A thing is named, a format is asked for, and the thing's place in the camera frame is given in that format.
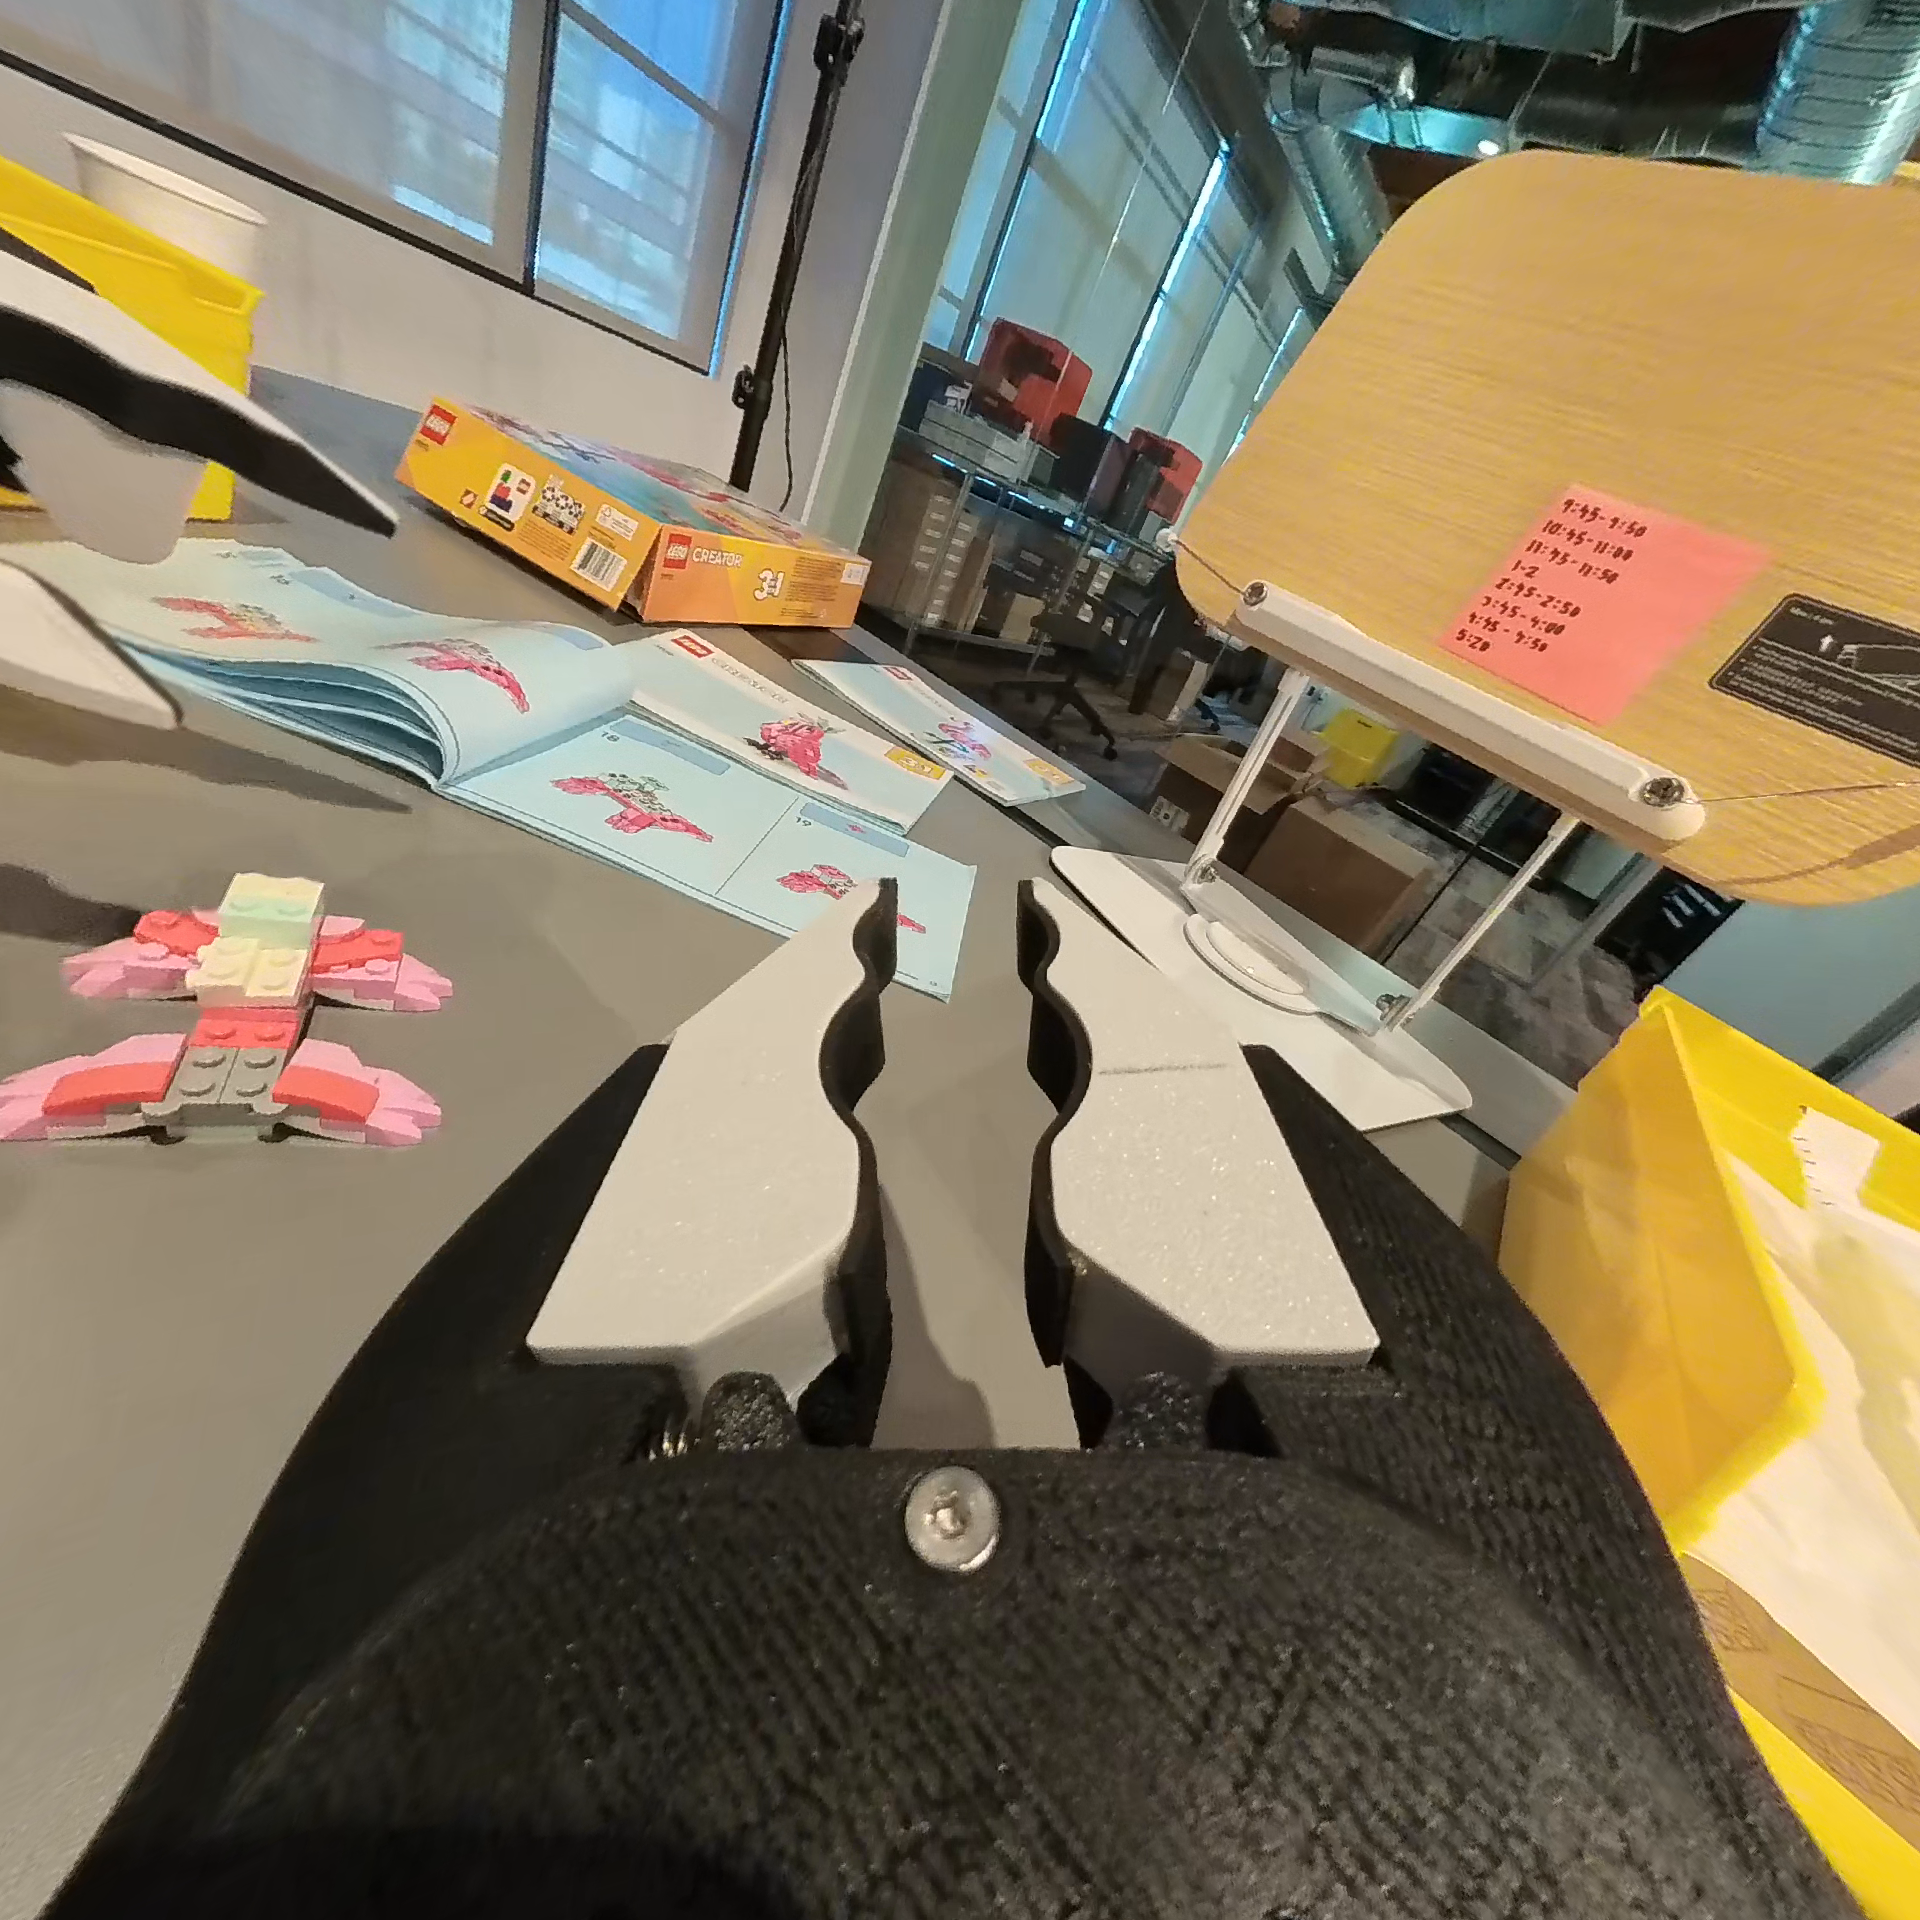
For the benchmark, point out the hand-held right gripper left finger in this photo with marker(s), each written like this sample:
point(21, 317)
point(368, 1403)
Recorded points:
point(706, 1185)

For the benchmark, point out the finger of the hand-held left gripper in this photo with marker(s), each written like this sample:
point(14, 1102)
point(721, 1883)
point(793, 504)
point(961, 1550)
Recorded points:
point(75, 660)
point(104, 465)

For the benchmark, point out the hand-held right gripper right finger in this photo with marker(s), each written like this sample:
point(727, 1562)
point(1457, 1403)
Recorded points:
point(1201, 1216)

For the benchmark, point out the pink brick animal model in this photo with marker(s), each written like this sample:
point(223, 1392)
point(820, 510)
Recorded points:
point(241, 1034)

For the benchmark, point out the grey desk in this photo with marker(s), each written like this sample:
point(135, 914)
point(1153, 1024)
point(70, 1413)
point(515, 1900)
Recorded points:
point(376, 1322)

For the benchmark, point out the yellow storage bin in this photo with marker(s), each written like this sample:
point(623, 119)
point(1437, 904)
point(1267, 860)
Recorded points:
point(1620, 1276)
point(196, 323)

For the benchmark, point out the white paper cup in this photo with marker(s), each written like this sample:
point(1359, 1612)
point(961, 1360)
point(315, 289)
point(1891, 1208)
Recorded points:
point(151, 202)

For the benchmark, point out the brown cardboard box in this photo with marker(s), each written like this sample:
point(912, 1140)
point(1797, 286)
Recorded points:
point(1321, 855)

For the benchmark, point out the open light blue instruction booklet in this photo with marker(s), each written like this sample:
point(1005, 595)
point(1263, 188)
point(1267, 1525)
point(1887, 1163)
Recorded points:
point(631, 780)

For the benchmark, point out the parrot cover instruction booklet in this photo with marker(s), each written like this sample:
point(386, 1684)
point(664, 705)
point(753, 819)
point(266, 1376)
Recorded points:
point(767, 720)

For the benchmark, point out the large window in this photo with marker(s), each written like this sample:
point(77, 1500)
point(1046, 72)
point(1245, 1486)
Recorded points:
point(452, 119)

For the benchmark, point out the orange brick set box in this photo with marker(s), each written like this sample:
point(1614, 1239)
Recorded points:
point(601, 510)

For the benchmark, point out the flamingo cover instruction booklet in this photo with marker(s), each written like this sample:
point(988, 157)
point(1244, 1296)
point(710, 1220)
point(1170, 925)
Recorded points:
point(961, 735)

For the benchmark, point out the black office chair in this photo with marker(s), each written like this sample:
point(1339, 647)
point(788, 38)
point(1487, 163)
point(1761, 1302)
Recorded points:
point(1079, 676)

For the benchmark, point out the metal storage shelf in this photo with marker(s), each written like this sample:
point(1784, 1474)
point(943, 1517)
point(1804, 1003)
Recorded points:
point(961, 541)

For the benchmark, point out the black tripod pole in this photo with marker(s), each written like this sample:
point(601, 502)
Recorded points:
point(797, 225)

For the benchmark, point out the pink sticky note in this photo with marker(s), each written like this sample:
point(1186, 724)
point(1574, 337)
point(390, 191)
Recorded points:
point(1599, 601)

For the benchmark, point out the red 3D printer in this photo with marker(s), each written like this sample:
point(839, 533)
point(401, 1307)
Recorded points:
point(1034, 375)
point(1168, 461)

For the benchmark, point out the wooden book stand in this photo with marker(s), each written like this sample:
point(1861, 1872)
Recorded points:
point(1500, 375)

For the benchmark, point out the silver ceiling duct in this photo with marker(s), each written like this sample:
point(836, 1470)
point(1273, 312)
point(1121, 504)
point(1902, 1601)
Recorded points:
point(1500, 73)

